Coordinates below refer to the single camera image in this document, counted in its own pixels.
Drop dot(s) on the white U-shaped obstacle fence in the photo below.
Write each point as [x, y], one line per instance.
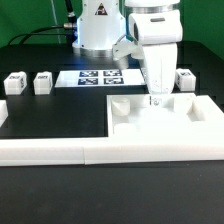
[203, 145]

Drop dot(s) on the white square tabletop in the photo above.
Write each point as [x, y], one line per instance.
[132, 116]

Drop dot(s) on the white sheet with markers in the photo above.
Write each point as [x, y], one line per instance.
[99, 78]

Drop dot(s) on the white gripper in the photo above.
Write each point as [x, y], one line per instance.
[155, 37]

